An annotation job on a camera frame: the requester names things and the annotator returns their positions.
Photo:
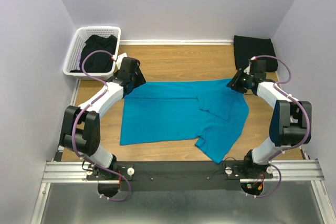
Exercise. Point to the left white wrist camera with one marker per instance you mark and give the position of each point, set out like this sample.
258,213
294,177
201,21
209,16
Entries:
117,60

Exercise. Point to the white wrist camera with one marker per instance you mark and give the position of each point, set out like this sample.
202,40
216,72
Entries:
117,60
250,68

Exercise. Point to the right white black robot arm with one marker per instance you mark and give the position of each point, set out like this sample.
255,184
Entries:
290,125

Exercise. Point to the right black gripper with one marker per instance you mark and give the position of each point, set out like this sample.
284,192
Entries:
234,82

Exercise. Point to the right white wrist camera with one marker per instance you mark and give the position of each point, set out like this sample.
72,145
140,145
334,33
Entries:
250,68

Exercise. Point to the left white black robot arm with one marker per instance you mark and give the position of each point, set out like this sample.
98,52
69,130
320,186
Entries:
80,131

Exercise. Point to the white plastic laundry basket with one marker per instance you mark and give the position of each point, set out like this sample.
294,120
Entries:
78,43

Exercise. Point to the blue t-shirt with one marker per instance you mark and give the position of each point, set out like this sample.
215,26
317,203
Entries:
208,111

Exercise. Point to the black t-shirt in basket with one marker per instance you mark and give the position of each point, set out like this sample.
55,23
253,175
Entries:
100,62

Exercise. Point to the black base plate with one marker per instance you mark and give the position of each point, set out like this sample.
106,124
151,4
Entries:
184,175

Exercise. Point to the folded black t-shirt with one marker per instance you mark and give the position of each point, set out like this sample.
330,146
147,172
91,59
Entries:
248,47

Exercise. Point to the aluminium frame rail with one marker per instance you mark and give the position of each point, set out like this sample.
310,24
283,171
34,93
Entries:
295,194

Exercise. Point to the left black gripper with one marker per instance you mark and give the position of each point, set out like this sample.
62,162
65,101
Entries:
140,79

